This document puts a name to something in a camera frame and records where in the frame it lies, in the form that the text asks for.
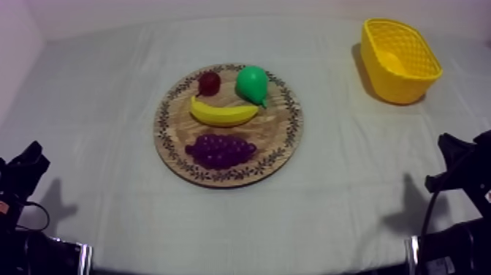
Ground round wooden board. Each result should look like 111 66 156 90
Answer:
153 63 304 189

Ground silver metal bar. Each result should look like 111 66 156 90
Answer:
76 241 94 275
406 236 420 274

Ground green toy pear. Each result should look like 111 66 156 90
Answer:
235 65 270 109

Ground black cable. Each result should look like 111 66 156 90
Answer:
17 200 51 232
420 147 476 241

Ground yellow toy banana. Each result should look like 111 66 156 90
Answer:
190 95 260 128

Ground yellow plastic basket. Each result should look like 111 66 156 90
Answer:
359 18 444 105

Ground small red fruit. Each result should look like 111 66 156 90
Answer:
196 71 222 98

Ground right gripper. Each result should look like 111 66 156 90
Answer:
424 129 491 200

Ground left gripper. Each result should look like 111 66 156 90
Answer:
0 140 51 210

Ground purple toy grapes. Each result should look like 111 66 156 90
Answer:
184 134 258 170

